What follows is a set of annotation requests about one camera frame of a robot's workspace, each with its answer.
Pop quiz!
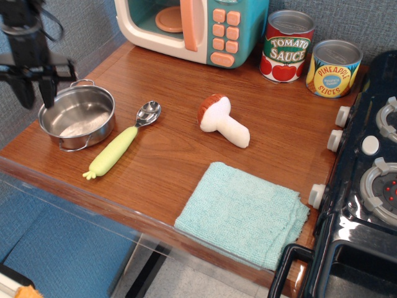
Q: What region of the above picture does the light teal folded cloth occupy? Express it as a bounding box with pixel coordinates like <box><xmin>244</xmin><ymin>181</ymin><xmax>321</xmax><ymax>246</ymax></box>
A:
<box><xmin>174</xmin><ymin>162</ymin><xmax>310</xmax><ymax>271</ymax></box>

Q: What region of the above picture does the small stainless steel pot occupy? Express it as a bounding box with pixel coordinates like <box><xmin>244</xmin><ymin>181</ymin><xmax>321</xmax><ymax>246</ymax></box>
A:
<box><xmin>38</xmin><ymin>79</ymin><xmax>115</xmax><ymax>152</ymax></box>

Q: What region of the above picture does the pineapple slices can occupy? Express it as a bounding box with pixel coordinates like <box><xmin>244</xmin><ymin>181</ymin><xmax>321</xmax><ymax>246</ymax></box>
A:
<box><xmin>306</xmin><ymin>40</ymin><xmax>363</xmax><ymax>99</ymax></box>

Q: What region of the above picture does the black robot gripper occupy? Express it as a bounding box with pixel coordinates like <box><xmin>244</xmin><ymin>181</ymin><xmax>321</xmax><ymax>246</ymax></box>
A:
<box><xmin>1</xmin><ymin>23</ymin><xmax>77</xmax><ymax>109</ymax></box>

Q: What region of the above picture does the tomato sauce can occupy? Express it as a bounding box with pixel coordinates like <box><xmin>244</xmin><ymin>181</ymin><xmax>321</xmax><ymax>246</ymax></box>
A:
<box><xmin>260</xmin><ymin>10</ymin><xmax>315</xmax><ymax>83</ymax></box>

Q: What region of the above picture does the spoon with green handle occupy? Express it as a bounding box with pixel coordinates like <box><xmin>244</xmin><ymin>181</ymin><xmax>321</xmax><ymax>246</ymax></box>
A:
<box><xmin>83</xmin><ymin>101</ymin><xmax>161</xmax><ymax>180</ymax></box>

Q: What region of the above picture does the black cable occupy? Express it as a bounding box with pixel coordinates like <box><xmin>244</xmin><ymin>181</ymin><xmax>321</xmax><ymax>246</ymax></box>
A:
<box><xmin>40</xmin><ymin>7</ymin><xmax>65</xmax><ymax>43</ymax></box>

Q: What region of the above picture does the plush white brown mushroom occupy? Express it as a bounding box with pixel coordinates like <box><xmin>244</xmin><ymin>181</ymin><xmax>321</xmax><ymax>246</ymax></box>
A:
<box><xmin>197</xmin><ymin>94</ymin><xmax>251</xmax><ymax>148</ymax></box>

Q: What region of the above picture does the black toy stove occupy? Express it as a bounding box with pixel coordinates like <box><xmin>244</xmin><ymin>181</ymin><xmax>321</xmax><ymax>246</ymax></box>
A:
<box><xmin>269</xmin><ymin>50</ymin><xmax>396</xmax><ymax>297</ymax></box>

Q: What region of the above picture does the orange plush object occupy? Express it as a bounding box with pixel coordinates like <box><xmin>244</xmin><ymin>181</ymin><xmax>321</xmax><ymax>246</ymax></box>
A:
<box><xmin>14</xmin><ymin>286</ymin><xmax>43</xmax><ymax>298</ymax></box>

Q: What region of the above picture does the toy microwave teal and cream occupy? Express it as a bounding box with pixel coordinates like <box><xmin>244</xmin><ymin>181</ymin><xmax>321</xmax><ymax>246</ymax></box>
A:
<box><xmin>115</xmin><ymin>0</ymin><xmax>269</xmax><ymax>69</ymax></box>

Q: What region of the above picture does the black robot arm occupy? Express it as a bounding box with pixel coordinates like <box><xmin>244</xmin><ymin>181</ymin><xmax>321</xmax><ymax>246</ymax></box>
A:
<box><xmin>1</xmin><ymin>1</ymin><xmax>77</xmax><ymax>109</ymax></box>

